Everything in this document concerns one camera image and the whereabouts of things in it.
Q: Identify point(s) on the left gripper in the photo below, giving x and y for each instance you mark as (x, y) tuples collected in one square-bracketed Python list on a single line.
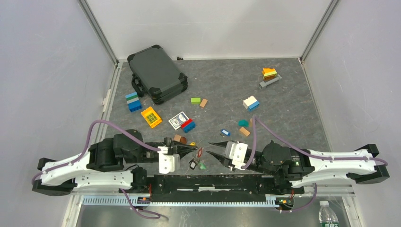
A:
[(179, 148)]

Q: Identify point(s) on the grey lego piece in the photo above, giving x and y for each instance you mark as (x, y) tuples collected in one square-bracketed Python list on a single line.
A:
[(264, 84)]

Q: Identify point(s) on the white blue lego block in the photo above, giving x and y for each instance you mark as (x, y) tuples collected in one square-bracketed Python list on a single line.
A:
[(251, 103)]

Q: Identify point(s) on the blue key tag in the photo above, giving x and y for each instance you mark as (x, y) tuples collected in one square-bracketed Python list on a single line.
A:
[(224, 132)]

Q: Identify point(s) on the red blue lego block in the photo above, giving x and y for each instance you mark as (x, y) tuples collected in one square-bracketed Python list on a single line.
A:
[(188, 125)]

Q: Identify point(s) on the green lego brick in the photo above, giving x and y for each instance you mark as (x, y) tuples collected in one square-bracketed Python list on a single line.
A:
[(195, 100)]

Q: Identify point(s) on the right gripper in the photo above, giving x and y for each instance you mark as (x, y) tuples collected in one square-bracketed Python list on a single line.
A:
[(223, 160)]

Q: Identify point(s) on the black key fob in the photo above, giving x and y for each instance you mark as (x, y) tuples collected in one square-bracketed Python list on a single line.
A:
[(192, 164)]

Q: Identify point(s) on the teal wooden block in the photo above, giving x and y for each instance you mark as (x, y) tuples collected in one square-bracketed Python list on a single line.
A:
[(243, 123)]

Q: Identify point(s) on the yellow lego plate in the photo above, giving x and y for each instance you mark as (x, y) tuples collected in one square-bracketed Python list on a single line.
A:
[(151, 117)]

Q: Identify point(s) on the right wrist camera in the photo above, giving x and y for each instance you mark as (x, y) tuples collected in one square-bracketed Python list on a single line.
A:
[(235, 153)]

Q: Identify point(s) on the white cable duct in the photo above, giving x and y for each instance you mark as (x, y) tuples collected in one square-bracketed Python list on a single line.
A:
[(137, 201)]

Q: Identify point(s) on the light wooden block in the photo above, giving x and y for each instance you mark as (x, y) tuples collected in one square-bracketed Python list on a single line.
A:
[(177, 138)]

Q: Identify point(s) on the brown wooden cylinder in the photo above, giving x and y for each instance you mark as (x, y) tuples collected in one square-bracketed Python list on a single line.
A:
[(183, 140)]

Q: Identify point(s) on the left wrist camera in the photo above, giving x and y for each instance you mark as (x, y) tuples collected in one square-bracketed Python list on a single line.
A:
[(167, 163)]

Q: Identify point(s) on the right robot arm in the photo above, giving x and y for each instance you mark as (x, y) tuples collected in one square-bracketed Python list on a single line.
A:
[(291, 169)]

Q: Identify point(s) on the black hard case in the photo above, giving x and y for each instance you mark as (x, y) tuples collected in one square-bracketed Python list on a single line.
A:
[(155, 73)]

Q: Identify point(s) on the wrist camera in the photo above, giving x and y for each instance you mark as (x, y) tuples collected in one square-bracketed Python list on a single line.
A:
[(167, 163), (235, 153)]

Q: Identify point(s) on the blue green white lego stack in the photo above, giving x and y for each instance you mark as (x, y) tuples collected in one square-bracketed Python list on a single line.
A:
[(133, 102)]

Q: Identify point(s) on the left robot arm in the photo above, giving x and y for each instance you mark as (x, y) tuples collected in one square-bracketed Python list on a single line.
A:
[(109, 165)]

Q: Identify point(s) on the orange wooden block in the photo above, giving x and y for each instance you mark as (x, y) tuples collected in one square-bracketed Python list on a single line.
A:
[(244, 132)]

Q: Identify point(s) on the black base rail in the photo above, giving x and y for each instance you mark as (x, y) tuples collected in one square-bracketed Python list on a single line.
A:
[(209, 188)]

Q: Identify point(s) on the tan wooden block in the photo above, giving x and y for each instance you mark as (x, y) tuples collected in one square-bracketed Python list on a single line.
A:
[(203, 103)]

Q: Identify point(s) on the playing card box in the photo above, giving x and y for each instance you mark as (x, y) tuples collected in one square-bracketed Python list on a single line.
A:
[(178, 120)]

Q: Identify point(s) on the plastic water bottle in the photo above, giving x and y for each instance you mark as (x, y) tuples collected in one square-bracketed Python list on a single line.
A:
[(327, 217)]

